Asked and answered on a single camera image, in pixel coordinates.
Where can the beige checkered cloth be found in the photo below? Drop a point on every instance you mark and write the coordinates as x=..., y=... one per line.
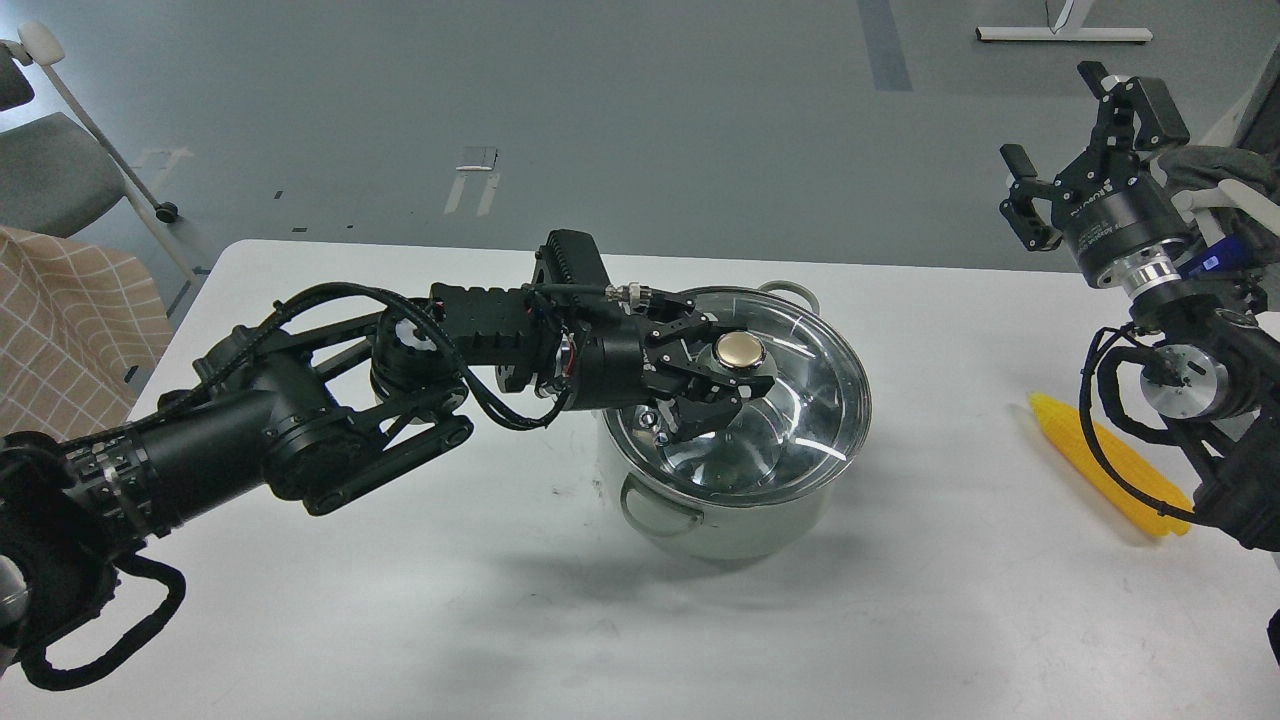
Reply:
x=74, y=319

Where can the grey office chair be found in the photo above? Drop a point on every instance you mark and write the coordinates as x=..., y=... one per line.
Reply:
x=60, y=173

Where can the stainless steel pot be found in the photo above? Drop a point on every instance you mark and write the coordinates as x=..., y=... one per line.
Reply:
x=706, y=530

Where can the white stand base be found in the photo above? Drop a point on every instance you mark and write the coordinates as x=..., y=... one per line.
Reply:
x=1069, y=26

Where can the glass pot lid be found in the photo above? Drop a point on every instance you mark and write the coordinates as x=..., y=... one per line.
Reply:
x=781, y=447

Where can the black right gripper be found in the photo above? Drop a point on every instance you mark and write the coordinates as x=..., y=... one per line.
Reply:
x=1122, y=230

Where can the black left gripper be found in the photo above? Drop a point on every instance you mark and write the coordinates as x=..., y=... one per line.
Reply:
x=609, y=369

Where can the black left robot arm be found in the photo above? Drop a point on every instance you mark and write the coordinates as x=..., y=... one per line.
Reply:
x=341, y=389

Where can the white chair with grey cloth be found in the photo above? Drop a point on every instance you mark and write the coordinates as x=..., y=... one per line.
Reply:
x=1226, y=186

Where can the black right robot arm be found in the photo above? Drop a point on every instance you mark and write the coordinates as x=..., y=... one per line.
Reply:
x=1193, y=368

